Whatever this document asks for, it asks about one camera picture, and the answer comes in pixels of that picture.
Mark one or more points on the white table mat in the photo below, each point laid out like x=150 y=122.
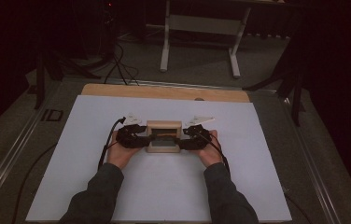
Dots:
x=164 y=186

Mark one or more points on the metal floor rail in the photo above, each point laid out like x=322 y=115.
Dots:
x=11 y=152
x=315 y=174

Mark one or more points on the person's right hand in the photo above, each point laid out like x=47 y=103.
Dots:
x=209 y=155

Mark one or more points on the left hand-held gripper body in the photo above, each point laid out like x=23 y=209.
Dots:
x=127 y=138

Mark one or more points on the person's left hand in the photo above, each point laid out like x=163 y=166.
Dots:
x=120 y=155

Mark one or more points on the black tripod stand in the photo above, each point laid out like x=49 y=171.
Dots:
x=295 y=93

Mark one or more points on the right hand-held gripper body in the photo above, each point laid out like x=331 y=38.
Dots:
x=200 y=138

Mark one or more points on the wooden picture frame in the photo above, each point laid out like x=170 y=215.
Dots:
x=163 y=125

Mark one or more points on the white metal desk frame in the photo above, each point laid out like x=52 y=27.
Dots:
x=201 y=25

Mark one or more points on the dark equipment with red light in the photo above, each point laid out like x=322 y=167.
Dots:
x=109 y=28

